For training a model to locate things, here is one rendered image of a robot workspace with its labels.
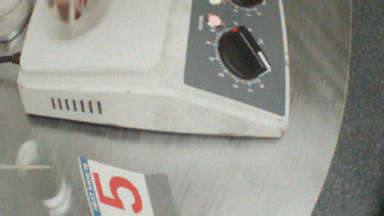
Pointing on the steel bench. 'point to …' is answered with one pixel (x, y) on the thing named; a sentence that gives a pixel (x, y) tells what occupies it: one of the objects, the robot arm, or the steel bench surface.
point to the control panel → (229, 87)
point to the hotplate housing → (151, 95)
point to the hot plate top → (102, 42)
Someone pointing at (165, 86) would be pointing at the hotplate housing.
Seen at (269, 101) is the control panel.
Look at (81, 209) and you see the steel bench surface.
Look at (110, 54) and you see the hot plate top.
